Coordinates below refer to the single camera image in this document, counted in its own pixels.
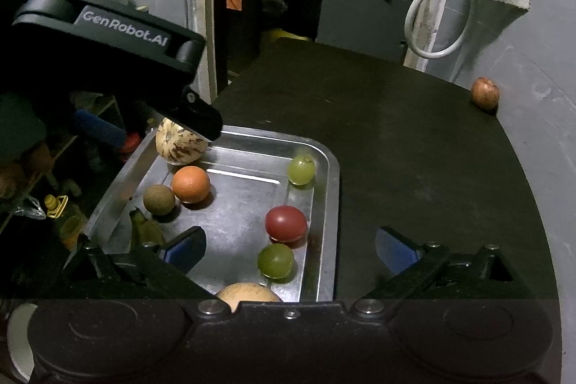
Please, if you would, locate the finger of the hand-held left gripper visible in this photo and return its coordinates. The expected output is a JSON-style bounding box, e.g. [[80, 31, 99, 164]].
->
[[166, 85, 224, 143], [73, 109, 129, 152]]

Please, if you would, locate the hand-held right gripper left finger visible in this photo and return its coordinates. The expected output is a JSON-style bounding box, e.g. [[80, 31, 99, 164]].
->
[[63, 226, 233, 319]]

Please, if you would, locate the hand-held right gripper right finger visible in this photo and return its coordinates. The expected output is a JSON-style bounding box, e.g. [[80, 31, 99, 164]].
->
[[350, 226, 532, 318]]

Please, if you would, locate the striped cream melon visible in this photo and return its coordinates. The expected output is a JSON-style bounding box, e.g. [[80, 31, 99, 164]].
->
[[155, 118, 211, 166]]

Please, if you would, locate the banana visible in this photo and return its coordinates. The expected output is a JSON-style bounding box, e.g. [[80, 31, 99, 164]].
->
[[129, 208, 165, 252]]

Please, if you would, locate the orange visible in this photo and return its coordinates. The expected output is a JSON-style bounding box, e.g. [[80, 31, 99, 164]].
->
[[171, 166, 211, 205]]

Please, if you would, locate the peach-coloured round fruit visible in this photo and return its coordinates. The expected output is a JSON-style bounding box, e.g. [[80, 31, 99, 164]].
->
[[215, 282, 283, 313]]

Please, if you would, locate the metal tray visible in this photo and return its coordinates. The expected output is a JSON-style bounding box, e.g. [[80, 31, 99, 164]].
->
[[67, 125, 341, 304]]

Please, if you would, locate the red lid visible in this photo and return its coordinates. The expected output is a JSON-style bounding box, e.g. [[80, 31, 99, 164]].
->
[[119, 132, 143, 155]]

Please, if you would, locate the brown kiwi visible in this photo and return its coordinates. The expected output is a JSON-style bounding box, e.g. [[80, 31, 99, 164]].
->
[[143, 184, 176, 216]]

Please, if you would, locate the green grape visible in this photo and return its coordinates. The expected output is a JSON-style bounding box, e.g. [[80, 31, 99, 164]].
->
[[287, 155, 317, 186], [257, 243, 295, 280]]

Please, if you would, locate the yellow-capped oil bottle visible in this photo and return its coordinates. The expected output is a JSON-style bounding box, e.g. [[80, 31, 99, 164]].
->
[[42, 194, 87, 250]]

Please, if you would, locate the red plum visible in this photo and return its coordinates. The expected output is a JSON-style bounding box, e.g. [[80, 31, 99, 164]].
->
[[265, 205, 309, 244]]

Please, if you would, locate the yellow container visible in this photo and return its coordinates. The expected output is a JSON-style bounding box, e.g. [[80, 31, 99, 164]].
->
[[265, 28, 312, 42]]

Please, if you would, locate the brownish red apple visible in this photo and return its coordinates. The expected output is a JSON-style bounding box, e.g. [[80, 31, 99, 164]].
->
[[471, 77, 501, 111]]

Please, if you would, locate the white plate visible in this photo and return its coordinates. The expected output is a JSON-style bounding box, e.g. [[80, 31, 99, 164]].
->
[[6, 303, 37, 383]]

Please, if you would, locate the white hose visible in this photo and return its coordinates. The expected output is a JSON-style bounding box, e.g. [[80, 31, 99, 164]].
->
[[404, 0, 478, 61]]

